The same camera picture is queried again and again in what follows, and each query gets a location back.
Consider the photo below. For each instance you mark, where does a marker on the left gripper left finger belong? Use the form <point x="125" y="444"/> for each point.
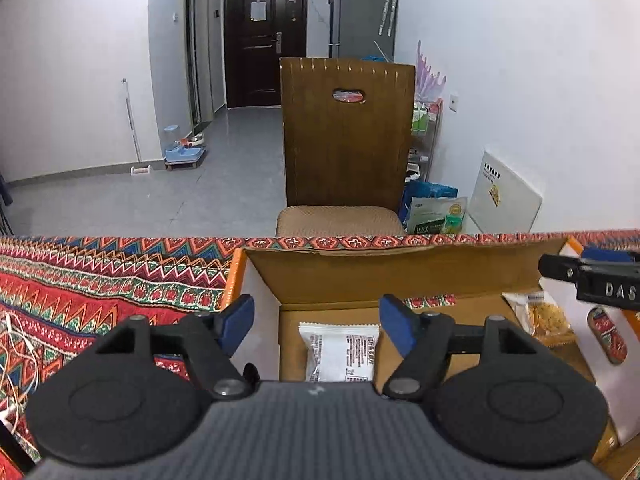
<point x="206" y="343"/>

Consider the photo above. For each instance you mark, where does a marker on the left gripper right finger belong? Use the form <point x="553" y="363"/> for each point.
<point x="426" y="342"/>

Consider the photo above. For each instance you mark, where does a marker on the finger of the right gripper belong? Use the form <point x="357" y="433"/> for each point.
<point x="562" y="268"/>
<point x="607" y="255"/>

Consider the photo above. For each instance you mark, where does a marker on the orange cracker packet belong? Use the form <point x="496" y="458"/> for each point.
<point x="538" y="314"/>

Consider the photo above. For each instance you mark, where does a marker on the white printed snack packet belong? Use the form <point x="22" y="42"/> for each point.
<point x="339" y="353"/>

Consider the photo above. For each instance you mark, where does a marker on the orange cardboard snack box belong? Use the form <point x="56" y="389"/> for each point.
<point x="500" y="398"/>

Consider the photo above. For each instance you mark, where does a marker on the patterned red tablecloth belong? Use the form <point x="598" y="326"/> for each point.
<point x="106" y="406"/>

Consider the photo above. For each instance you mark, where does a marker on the blue pet feeder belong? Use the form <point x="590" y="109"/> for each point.
<point x="185" y="152"/>

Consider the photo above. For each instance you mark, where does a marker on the metal storage rack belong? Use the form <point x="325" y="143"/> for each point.
<point x="425" y="130"/>

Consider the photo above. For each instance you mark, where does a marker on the brown wooden chair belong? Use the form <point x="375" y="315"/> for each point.
<point x="346" y="138"/>

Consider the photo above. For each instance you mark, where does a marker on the dark entrance door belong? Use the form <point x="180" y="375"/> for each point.
<point x="257" y="34"/>

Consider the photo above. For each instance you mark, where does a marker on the grey refrigerator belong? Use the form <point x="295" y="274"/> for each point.
<point x="363" y="29"/>

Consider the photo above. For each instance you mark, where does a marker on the white board against wall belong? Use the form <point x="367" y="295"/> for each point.
<point x="502" y="202"/>

